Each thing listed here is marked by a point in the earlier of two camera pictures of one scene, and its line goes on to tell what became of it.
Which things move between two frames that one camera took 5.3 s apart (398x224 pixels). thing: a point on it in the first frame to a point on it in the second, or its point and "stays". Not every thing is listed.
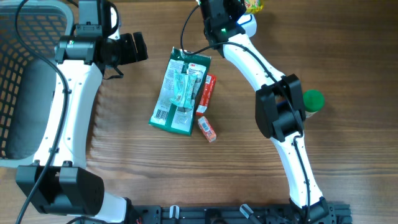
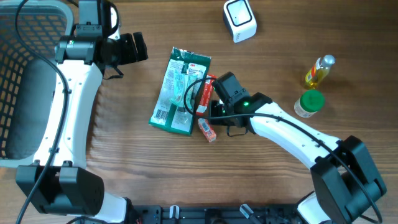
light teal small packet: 184,86 stays
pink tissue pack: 206,129 stays
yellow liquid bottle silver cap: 254,6 to 319,70
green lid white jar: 313,101 stays
